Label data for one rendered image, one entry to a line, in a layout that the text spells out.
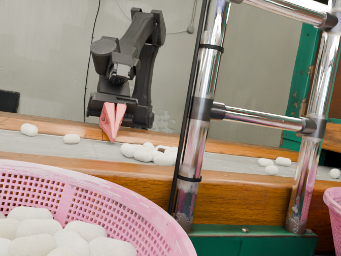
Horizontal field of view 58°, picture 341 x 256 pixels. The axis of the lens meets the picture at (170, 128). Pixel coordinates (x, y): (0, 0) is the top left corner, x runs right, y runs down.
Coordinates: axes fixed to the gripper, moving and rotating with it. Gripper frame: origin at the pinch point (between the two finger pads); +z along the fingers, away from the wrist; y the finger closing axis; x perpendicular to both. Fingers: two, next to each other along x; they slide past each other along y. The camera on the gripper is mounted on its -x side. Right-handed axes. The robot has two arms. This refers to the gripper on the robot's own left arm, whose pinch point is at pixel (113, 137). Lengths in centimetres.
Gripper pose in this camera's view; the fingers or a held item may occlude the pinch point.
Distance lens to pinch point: 62.6
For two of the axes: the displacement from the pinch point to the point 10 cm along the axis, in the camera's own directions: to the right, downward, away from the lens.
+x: -3.4, 6.7, 6.7
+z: 1.5, 7.4, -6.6
